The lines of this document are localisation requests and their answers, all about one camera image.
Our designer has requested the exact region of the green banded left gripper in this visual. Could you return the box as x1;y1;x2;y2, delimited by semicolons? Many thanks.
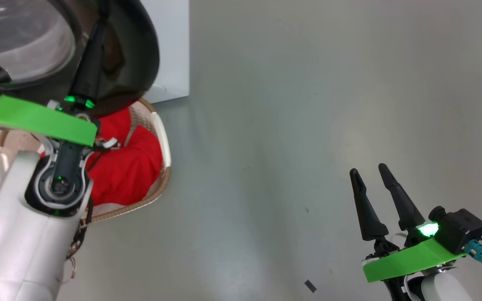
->
0;17;110;147

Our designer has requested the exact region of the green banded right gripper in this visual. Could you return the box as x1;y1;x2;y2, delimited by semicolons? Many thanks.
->
349;163;468;283

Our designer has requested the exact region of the black rimmed glass washer door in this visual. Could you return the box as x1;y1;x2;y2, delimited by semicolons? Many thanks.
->
0;0;160;117

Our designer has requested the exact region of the red garment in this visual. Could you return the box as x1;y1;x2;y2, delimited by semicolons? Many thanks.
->
40;108;163;206

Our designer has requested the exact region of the white washing machine body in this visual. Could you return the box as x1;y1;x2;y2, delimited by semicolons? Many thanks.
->
0;0;190;143

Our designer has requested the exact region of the cream perforated laundry basket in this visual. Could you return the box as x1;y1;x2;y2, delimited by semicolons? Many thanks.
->
0;98;172;223

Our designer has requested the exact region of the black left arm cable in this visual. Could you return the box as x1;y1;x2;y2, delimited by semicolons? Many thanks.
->
64;196;95;280

